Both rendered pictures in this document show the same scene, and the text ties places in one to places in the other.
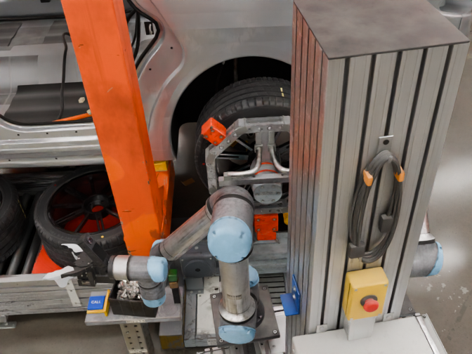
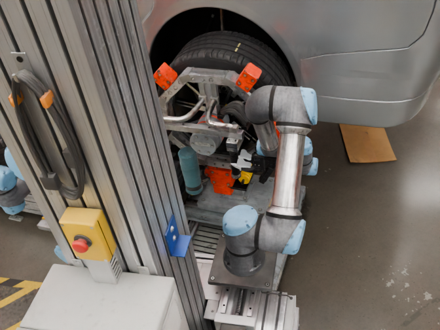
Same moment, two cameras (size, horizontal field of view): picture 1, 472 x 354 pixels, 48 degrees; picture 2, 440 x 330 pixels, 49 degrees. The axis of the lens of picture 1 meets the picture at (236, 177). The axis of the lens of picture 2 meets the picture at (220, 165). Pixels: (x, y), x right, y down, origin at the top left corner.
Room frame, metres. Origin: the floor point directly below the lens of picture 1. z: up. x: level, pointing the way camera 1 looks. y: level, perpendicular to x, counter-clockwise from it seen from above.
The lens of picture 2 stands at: (0.22, -0.89, 2.22)
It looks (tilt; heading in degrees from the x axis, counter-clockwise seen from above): 41 degrees down; 24
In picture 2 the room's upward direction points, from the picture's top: 8 degrees counter-clockwise
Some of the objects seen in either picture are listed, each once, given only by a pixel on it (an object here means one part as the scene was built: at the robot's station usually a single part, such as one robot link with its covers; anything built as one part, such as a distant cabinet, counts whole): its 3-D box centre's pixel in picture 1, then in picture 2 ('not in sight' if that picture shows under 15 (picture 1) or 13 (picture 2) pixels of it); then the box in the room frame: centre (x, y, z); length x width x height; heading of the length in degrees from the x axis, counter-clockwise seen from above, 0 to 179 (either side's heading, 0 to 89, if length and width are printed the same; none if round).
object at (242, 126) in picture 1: (265, 168); (215, 121); (1.92, -0.14, 0.85); 0.54 x 0.07 x 0.54; 89
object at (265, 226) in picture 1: (265, 218); (226, 172); (1.96, -0.14, 0.48); 0.16 x 0.12 x 0.17; 179
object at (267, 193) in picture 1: (265, 178); (210, 130); (1.85, -0.14, 0.85); 0.21 x 0.14 x 0.14; 179
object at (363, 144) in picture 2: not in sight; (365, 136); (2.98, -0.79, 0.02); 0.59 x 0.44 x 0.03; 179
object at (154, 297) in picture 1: (153, 284); (12, 194); (1.07, 0.28, 1.12); 0.11 x 0.08 x 0.11; 172
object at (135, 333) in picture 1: (136, 333); not in sight; (1.49, 0.53, 0.21); 0.10 x 0.10 x 0.42; 89
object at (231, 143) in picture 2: not in sight; (234, 140); (1.71, -0.31, 0.93); 0.09 x 0.05 x 0.05; 179
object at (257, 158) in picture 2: not in sight; (266, 160); (1.69, -0.44, 0.86); 0.12 x 0.08 x 0.09; 93
